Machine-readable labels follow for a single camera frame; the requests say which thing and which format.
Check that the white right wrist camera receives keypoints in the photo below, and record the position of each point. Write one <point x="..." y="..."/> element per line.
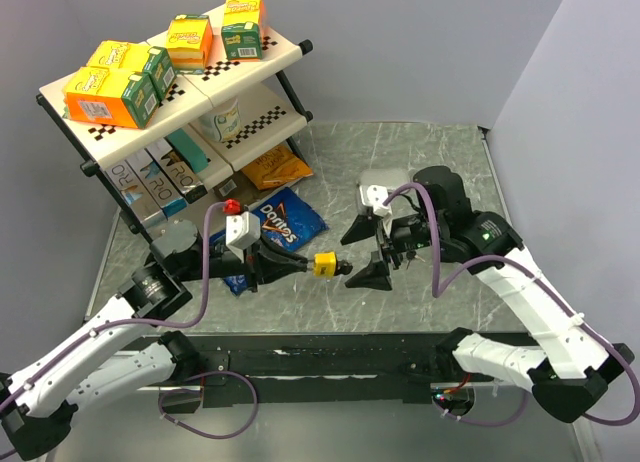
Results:
<point x="371" y="201"/>

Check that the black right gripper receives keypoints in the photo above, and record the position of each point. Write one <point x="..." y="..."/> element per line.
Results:
<point x="374" y="276"/>

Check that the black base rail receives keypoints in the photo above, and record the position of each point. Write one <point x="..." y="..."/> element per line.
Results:
<point x="332" y="367"/>

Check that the blue Doritos chip bag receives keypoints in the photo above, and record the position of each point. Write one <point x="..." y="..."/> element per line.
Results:
<point x="285" y="219"/>

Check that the front orange sponge box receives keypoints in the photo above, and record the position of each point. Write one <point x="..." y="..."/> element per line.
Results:
<point x="114" y="97"/>

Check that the green yellow sponge box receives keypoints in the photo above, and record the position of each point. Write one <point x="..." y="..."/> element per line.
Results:
<point x="242" y="29"/>

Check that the left white RO box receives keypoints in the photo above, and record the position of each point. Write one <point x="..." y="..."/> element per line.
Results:
<point x="136" y="195"/>

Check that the white paper cup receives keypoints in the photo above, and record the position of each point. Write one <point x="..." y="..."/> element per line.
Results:
<point x="223" y="122"/>

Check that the teal box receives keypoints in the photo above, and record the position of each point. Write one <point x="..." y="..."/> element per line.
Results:
<point x="190" y="151"/>

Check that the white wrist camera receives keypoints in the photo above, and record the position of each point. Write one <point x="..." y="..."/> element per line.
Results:
<point x="371" y="201"/>
<point x="242" y="230"/>

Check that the yellow honey dijon chip bag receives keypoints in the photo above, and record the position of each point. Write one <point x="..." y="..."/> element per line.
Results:
<point x="276" y="168"/>

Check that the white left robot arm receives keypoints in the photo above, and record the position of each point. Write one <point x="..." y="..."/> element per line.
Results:
<point x="130" y="343"/>

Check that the brown snack bag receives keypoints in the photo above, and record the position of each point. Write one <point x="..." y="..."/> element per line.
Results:
<point x="240" y="188"/>

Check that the orange padlock key bunch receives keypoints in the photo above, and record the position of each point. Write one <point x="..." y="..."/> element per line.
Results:
<point x="411" y="256"/>

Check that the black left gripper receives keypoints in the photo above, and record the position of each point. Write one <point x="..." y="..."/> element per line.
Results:
<point x="279" y="264"/>

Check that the orange yellow sponge pack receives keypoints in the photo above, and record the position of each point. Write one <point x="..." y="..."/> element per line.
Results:
<point x="188" y="41"/>

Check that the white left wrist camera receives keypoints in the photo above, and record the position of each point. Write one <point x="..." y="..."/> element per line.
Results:
<point x="242" y="230"/>

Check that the middle white RO box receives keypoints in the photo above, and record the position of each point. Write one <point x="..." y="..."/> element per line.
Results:
<point x="157" y="183"/>

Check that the grey silver sponge pad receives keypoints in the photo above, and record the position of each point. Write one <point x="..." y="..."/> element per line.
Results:
<point x="390" y="179"/>

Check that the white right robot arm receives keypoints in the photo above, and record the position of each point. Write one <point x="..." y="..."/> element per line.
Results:
<point x="570" y="366"/>

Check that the white ro box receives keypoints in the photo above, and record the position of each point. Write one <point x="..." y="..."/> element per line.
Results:
<point x="136" y="195"/>
<point x="157" y="183"/>

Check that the beige two-tier shelf rack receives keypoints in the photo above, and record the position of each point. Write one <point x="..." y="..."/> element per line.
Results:
<point x="271" y="114"/>

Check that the yellow padlock with key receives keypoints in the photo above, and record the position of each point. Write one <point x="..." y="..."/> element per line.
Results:
<point x="328" y="265"/>

